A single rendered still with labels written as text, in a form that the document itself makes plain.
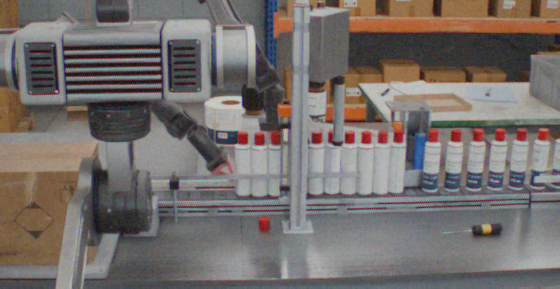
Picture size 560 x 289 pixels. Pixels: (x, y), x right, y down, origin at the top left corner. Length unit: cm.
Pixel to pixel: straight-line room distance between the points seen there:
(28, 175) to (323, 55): 85
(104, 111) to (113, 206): 21
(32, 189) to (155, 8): 477
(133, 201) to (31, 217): 46
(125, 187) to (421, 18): 463
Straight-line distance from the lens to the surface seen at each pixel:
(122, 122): 152
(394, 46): 683
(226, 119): 275
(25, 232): 199
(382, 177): 232
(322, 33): 202
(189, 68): 148
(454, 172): 238
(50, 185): 192
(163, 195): 234
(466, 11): 619
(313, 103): 282
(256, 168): 226
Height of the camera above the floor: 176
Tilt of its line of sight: 17 degrees down
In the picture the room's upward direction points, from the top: straight up
